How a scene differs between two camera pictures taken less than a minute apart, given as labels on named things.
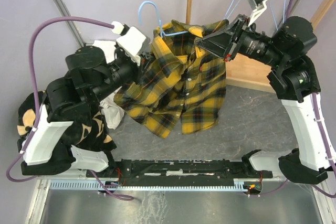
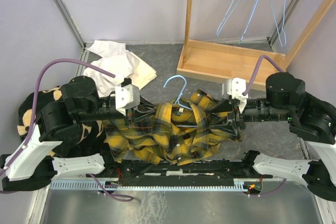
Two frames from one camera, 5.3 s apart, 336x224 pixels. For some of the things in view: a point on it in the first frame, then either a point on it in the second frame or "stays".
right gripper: [223, 42] → [225, 105]
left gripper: [138, 70] → [144, 110]
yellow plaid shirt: [182, 85] → [175, 131]
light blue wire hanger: [161, 33] → [179, 97]
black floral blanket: [90, 133] stays
